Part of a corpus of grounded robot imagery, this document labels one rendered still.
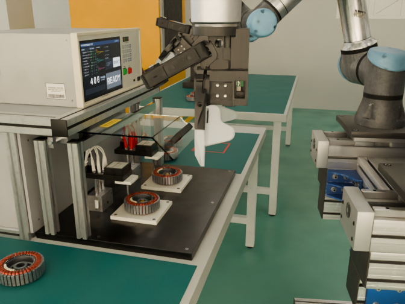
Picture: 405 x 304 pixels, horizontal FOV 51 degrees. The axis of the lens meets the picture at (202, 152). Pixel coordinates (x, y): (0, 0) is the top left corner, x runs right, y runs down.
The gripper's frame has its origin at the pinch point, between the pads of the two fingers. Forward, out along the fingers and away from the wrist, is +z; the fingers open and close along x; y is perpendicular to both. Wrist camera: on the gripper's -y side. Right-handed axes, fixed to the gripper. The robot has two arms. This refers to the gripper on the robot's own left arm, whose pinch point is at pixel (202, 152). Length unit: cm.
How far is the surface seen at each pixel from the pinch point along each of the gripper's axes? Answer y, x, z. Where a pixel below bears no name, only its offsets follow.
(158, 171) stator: -24, 77, 34
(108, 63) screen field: -36, 63, -7
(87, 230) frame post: -36, 36, 36
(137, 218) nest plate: -25, 46, 37
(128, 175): -29, 54, 26
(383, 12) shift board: 190, 558, -22
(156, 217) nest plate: -19, 47, 37
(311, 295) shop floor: 44, 119, 115
